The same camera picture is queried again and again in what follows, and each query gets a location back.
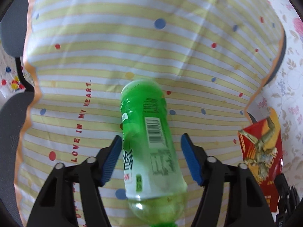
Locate red cigarette pack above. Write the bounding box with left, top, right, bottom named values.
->
left=238, top=108, right=283, bottom=212

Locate green plastic bottle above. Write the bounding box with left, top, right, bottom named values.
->
left=120, top=79, right=187, bottom=226

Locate grey office chair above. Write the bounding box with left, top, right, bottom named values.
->
left=1, top=0, right=33, bottom=226

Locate yellow striped plastic cover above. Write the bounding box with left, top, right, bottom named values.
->
left=14, top=0, right=284, bottom=224

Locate floral wall sheet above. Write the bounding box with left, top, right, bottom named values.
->
left=249, top=0, right=302, bottom=198

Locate polka dot wall sheet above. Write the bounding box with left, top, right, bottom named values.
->
left=0, top=43, right=25, bottom=105

